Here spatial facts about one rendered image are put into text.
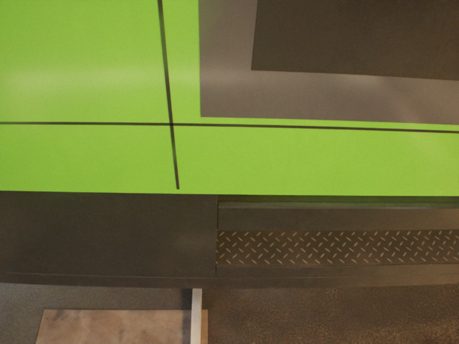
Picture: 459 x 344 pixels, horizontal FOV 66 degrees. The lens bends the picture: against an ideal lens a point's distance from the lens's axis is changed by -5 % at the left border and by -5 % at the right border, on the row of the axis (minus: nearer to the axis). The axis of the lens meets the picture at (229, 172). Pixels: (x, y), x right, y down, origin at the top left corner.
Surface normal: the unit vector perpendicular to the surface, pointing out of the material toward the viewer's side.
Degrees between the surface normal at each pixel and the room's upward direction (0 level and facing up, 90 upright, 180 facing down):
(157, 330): 0
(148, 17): 90
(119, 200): 90
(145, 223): 90
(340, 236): 2
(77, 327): 0
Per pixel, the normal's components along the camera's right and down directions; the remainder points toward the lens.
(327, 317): 0.00, -0.65
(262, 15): 0.02, 0.76
